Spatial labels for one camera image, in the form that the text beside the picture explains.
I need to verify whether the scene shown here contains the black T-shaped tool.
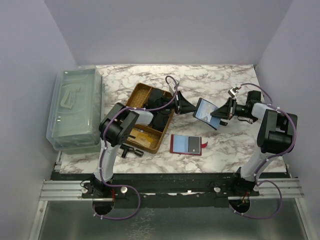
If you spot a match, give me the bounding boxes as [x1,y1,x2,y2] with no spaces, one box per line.
[120,144,144,158]

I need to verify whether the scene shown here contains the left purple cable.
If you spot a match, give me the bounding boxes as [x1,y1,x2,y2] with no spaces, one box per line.
[98,75,180,221]

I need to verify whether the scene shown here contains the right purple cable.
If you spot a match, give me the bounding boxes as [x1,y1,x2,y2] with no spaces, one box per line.
[228,83,299,220]

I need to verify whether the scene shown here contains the black card holder in tray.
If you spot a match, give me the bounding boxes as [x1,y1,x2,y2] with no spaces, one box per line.
[151,109,171,132]

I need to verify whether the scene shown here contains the grey VIP card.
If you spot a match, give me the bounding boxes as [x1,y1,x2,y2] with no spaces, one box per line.
[188,136,201,154]

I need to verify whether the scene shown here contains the clear plastic storage box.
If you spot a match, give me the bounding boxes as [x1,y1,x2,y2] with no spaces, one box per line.
[46,65,104,155]

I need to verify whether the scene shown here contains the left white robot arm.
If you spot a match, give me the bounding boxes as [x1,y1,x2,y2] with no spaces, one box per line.
[93,88,196,183]

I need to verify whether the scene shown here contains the gold cards in tray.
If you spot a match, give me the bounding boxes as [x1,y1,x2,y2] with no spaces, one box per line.
[128,128,153,148]

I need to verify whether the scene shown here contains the purple cable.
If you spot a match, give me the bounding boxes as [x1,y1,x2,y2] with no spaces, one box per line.
[98,75,180,221]
[228,83,299,220]

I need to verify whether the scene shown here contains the woven wicker organizer tray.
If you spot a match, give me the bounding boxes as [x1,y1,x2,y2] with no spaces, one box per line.
[126,83,174,154]

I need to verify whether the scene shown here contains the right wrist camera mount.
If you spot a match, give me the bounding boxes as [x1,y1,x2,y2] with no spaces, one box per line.
[228,86,242,99]

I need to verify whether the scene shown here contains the aluminium frame rail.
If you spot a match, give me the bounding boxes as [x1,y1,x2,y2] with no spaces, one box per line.
[39,180,92,201]

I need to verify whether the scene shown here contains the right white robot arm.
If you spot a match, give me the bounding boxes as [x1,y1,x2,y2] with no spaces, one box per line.
[210,90,298,182]

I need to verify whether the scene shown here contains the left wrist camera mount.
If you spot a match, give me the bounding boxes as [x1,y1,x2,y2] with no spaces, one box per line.
[168,80,180,95]

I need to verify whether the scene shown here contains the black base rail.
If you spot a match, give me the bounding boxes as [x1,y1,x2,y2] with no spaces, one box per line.
[50,172,294,209]

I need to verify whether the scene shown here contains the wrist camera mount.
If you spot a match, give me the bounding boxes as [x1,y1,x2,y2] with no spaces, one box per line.
[168,80,180,95]
[228,86,242,99]

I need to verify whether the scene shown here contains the red card holder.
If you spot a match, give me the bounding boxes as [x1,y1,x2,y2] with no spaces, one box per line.
[169,134,208,156]

